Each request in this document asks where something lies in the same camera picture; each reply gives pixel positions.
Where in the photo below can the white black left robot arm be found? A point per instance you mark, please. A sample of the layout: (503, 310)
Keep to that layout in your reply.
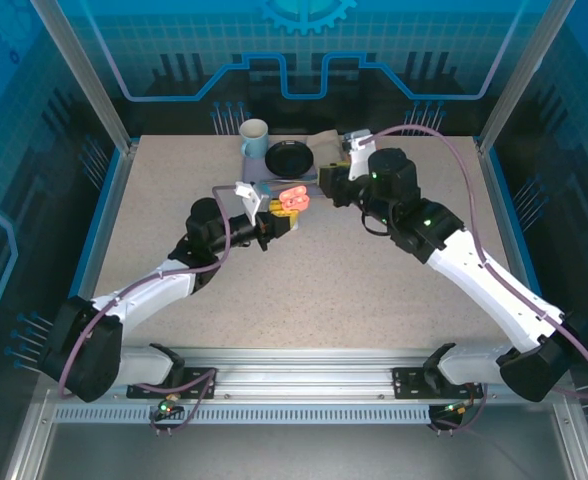
(149, 290)

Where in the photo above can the aluminium frame beam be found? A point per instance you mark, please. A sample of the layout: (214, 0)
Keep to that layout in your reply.
(304, 380)

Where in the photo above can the blue ceramic mug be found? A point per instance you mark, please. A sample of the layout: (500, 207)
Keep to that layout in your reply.
(254, 145)

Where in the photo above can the lavender place mat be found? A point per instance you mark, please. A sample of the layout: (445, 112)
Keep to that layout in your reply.
(254, 170)

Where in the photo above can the grey metal base tray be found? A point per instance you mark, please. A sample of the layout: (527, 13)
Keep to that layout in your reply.
(294, 450)

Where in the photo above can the small LED circuit board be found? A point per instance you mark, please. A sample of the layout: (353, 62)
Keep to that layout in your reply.
(166, 407)
(456, 410)

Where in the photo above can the beige folded cloth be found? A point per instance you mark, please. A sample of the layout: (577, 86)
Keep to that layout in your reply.
(324, 145)

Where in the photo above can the pink earbud charging case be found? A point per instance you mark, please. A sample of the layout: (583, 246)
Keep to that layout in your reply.
(294, 197)

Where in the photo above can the aluminium frame post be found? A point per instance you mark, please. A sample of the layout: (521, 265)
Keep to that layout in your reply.
(524, 75)
(85, 75)

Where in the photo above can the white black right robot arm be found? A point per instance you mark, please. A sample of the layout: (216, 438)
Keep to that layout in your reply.
(494, 290)

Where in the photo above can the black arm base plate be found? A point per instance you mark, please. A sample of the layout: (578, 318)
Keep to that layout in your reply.
(406, 382)
(139, 389)

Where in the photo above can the aluminium side rail blue trim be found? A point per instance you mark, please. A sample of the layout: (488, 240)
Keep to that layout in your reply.
(503, 210)
(110, 210)

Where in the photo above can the black round plate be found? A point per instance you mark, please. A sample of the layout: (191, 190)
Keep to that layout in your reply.
(289, 157)

